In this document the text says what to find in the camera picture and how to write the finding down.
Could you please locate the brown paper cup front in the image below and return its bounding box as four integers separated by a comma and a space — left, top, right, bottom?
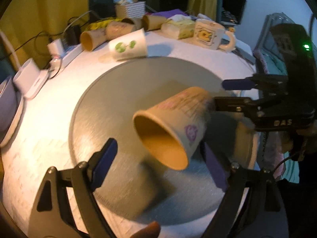
79, 28, 107, 52

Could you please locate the cream mug with cartoon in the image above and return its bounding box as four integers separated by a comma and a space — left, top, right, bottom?
193, 19, 236, 52

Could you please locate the yellow bag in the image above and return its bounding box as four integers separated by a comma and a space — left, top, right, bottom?
85, 17, 117, 31

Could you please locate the yellow curtain left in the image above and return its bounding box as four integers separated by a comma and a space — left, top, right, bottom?
1, 0, 89, 67

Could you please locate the black power adapter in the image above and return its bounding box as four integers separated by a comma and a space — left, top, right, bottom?
65, 25, 81, 46

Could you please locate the white charger plug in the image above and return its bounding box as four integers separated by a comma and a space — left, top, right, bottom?
47, 39, 65, 58

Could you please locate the paper cup purple print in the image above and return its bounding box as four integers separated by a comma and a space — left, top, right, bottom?
133, 86, 212, 170

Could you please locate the brown paper cup right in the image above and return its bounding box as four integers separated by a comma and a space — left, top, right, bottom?
141, 14, 167, 31

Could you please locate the purple cloth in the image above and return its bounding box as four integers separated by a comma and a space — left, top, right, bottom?
152, 9, 188, 18

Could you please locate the purple bowl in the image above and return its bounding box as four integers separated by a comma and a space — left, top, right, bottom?
0, 76, 17, 132

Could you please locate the white radiator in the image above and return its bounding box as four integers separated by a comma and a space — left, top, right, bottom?
255, 12, 293, 75

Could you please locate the white cup green print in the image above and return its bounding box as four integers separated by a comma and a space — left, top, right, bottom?
108, 29, 148, 61

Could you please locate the fingertip at bottom edge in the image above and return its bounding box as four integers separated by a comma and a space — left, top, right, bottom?
131, 221, 161, 238

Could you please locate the round grey mat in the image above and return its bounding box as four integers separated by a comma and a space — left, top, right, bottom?
68, 56, 260, 226

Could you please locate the black television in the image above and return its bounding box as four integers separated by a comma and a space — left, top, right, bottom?
221, 0, 247, 25

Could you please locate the yellow tissue pack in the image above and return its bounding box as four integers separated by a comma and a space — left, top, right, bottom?
161, 19, 195, 40

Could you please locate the brown paper cup back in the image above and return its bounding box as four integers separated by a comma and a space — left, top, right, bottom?
122, 18, 142, 30

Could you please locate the white power strip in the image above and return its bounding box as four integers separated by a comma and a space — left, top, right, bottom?
49, 44, 83, 70

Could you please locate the white desk lamp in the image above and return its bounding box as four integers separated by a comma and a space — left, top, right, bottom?
1, 31, 49, 100

